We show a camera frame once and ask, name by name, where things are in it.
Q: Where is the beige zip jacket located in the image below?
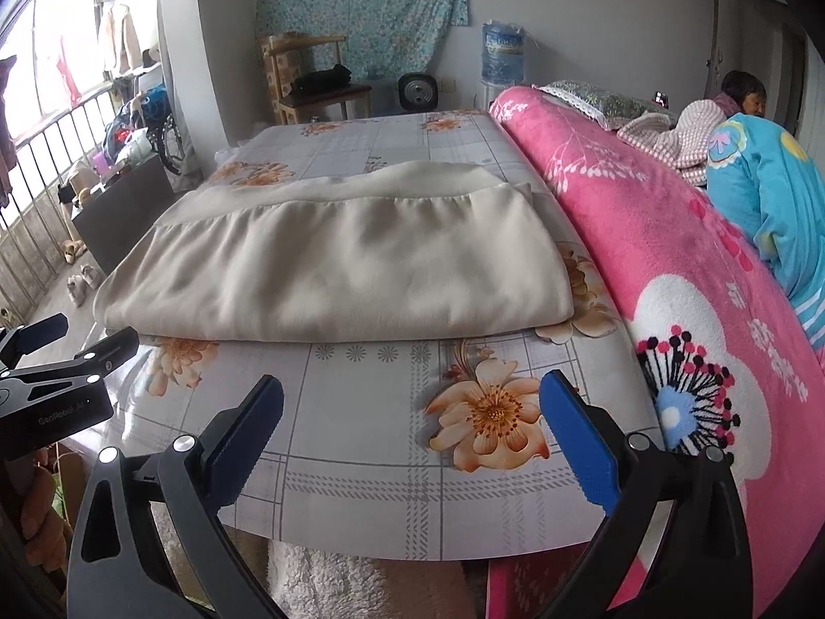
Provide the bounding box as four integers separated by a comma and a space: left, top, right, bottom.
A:
94, 161, 575, 344

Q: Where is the person's left hand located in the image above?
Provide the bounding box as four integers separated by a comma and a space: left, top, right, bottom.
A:
21, 449, 67, 573

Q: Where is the right white shoe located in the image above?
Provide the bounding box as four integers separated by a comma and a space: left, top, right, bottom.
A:
80, 264, 105, 291

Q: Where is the white fluffy rug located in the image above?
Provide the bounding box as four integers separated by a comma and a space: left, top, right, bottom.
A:
151, 501, 479, 619

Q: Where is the metal balcony railing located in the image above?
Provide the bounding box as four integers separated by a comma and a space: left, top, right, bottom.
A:
2, 83, 122, 319

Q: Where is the dark grey cabinet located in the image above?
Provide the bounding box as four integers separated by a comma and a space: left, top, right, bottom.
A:
71, 155, 176, 274

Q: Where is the pink floral blanket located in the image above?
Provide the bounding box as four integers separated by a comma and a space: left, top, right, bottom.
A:
489, 87, 823, 612

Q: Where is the floral grey bed sheet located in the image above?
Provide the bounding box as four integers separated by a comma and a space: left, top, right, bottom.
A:
105, 107, 666, 562

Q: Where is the child in blue jacket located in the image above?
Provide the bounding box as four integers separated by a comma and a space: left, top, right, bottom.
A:
706, 113, 823, 352

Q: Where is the black bag on chair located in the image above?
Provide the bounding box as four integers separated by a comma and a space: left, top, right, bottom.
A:
291, 63, 352, 96

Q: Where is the wooden chair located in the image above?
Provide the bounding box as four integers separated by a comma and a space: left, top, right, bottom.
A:
259, 32, 372, 124

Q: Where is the woman in checked jacket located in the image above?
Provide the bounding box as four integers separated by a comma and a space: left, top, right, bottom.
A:
617, 70, 768, 187

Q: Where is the grey lace pillow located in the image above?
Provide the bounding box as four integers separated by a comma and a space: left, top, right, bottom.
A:
538, 80, 674, 132

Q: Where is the white water dispenser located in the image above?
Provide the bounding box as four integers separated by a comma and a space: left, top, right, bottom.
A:
481, 81, 516, 110

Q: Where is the blue water bottle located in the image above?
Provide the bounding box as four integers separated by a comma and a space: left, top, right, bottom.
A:
481, 20, 526, 87

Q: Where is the teal floral wall cloth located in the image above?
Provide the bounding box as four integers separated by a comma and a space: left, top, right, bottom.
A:
256, 0, 470, 81

